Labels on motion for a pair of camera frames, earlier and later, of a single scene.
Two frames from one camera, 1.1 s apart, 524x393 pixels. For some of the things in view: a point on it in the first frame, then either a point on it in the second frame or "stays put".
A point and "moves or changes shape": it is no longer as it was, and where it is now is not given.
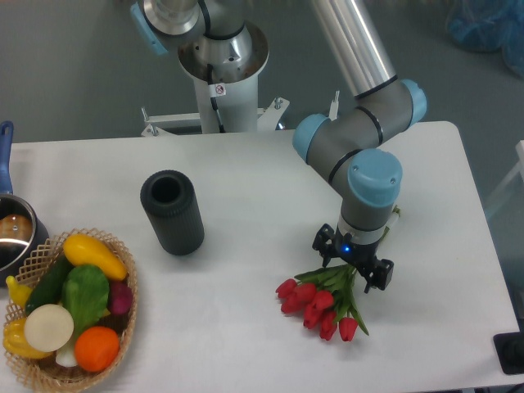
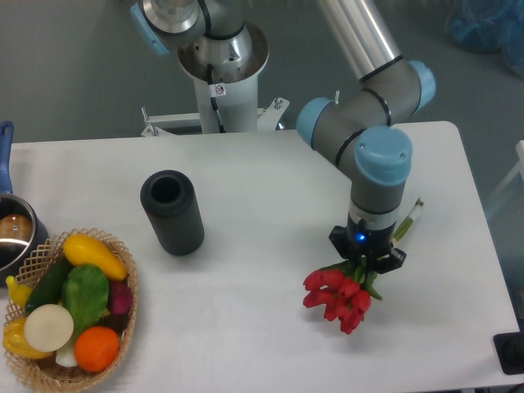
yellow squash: x=82 y=250 stays put
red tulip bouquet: x=325 y=297 moves or changes shape
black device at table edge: x=510 y=350 stays put
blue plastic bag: x=489 y=25 stays put
